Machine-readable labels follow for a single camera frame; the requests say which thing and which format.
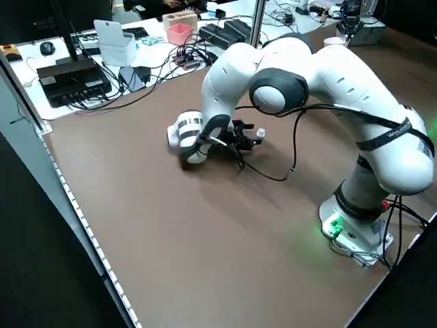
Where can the black monitor stand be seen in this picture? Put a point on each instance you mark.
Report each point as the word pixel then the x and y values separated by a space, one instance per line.
pixel 71 44

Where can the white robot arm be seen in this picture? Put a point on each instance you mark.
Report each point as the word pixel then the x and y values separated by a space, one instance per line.
pixel 341 85

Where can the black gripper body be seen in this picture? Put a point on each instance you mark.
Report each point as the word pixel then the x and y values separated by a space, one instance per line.
pixel 237 136
pixel 351 7

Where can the black network switch box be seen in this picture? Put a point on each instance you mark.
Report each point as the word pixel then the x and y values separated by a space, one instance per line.
pixel 68 77

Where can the silver metal case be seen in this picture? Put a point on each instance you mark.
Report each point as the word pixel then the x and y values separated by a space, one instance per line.
pixel 370 36

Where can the small white vitamin bottle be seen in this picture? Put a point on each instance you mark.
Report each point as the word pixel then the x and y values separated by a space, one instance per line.
pixel 261 132

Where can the white plastic container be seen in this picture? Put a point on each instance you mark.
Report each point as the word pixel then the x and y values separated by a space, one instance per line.
pixel 114 51

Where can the white ribbed edge strip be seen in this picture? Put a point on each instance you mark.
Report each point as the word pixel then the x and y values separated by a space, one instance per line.
pixel 87 225

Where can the black computer mouse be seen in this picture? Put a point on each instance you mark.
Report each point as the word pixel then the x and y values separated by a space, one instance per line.
pixel 47 48

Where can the black plug adapter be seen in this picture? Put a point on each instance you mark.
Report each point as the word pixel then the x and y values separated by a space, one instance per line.
pixel 143 72

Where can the small black keyboard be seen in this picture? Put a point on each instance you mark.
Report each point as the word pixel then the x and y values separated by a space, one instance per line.
pixel 136 32

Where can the small black box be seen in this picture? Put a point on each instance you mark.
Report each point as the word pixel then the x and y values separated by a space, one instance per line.
pixel 220 14

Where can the wooden block holder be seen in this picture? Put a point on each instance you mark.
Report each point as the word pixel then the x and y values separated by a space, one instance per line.
pixel 184 20

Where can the grey aluminium frame rail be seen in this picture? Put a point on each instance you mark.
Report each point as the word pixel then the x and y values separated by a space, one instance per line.
pixel 41 127

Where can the usb hub with plugs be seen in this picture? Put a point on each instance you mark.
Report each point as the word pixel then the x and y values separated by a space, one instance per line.
pixel 186 63

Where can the black power supply box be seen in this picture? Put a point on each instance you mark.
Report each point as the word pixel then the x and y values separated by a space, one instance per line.
pixel 218 36
pixel 239 26

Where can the black power strip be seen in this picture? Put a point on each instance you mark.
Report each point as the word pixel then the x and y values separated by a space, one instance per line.
pixel 87 42

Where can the yellow black device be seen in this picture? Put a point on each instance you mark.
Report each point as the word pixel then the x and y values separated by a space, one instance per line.
pixel 8 51

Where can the teal patterned packet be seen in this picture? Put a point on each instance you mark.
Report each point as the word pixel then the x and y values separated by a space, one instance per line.
pixel 149 41

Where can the pink plastic box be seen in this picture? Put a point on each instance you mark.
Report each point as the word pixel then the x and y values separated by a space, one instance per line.
pixel 177 36

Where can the dark phone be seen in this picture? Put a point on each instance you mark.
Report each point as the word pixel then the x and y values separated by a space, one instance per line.
pixel 129 80

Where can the aluminium post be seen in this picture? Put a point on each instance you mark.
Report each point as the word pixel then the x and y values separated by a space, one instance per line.
pixel 257 20

